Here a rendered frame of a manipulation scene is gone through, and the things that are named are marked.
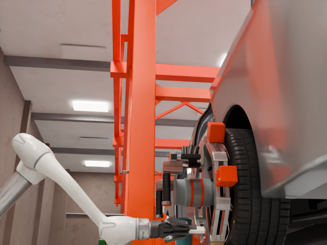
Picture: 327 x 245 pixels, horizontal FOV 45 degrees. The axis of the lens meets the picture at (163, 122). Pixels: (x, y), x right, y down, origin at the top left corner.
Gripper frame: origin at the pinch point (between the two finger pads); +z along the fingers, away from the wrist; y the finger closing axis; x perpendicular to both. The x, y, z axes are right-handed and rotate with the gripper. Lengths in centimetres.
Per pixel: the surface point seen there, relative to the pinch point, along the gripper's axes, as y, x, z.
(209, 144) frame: 26.7, 30.1, 8.1
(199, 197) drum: 1.4, 23.3, 4.8
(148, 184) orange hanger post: -20, 70, -17
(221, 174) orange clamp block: 24.9, 4.2, 8.4
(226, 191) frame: 15.0, 7.1, 12.7
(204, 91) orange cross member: -37, 330, 66
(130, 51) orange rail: 9, 322, -29
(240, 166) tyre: 26.2, 10.3, 17.9
